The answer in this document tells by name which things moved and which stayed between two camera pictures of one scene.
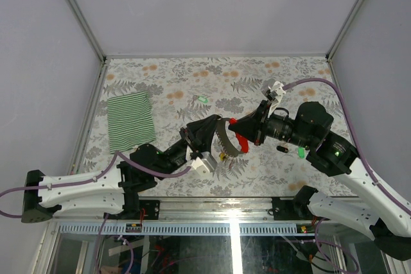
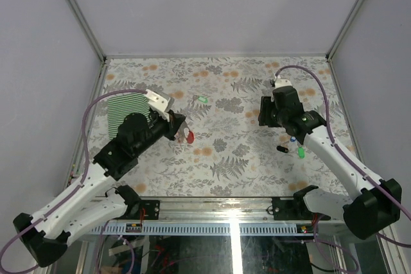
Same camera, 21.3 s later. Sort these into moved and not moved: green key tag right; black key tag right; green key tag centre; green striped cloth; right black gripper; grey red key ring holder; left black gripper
Moved: right black gripper; grey red key ring holder; left black gripper
Not moved: green striped cloth; green key tag right; black key tag right; green key tag centre
